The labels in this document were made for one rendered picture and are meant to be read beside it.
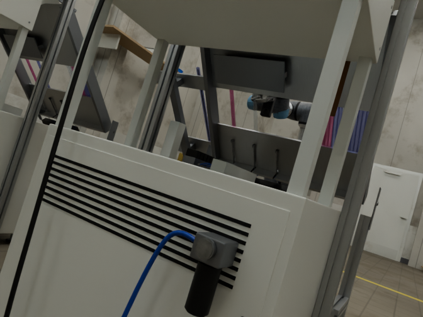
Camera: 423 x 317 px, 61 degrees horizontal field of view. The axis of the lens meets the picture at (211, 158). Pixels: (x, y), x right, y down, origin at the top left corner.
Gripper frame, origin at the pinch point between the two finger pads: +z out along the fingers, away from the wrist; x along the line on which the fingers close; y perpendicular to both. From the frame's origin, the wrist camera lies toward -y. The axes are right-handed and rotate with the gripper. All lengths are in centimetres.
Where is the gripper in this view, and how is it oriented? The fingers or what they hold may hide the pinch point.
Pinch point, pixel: (255, 101)
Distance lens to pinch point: 153.6
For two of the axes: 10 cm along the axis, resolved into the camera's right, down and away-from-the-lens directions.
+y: 0.3, -9.3, -3.8
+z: -5.4, 3.0, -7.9
